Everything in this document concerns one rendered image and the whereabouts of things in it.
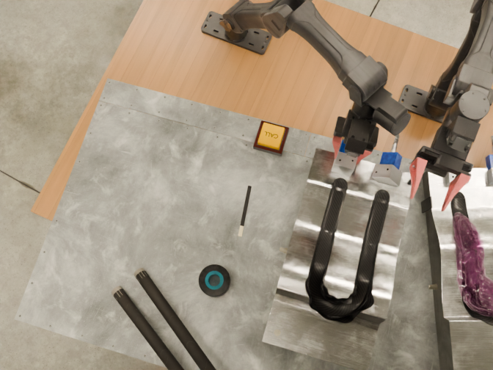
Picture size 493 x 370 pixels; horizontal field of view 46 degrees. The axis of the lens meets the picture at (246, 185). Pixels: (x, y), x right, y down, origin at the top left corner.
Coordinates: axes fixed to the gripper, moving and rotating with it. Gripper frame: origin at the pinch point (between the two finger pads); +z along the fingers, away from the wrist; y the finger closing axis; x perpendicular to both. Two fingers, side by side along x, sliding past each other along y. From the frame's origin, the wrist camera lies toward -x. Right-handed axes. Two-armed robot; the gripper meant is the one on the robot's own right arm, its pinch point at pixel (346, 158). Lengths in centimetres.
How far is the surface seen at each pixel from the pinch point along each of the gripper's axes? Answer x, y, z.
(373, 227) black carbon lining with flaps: -8.8, 11.2, 11.7
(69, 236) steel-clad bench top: -24, -64, 33
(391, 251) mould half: -13.2, 16.8, 13.5
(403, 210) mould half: -4.2, 17.2, 7.6
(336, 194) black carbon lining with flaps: -4.1, 0.4, 8.8
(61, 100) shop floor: 70, -117, 70
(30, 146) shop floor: 51, -122, 83
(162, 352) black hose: -44, -29, 37
